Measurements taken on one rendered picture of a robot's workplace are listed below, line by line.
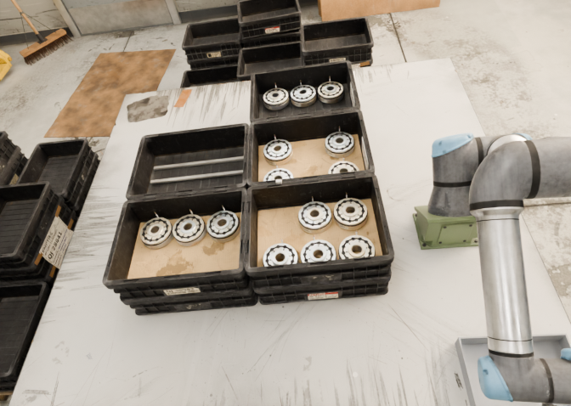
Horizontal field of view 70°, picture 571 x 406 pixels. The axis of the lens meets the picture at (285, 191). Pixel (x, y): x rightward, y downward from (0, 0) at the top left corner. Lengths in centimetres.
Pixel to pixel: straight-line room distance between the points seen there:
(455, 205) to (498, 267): 45
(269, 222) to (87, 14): 357
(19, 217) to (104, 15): 266
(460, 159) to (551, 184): 43
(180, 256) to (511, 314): 90
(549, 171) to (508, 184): 7
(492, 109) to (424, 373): 210
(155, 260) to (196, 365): 34
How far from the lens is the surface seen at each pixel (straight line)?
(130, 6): 439
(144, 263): 136
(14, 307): 232
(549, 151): 90
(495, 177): 87
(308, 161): 145
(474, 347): 129
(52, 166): 264
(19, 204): 236
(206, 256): 129
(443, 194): 130
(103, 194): 181
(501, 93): 316
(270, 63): 277
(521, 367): 89
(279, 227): 129
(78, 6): 456
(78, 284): 161
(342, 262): 109
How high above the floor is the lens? 189
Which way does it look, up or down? 51 degrees down
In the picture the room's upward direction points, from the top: 12 degrees counter-clockwise
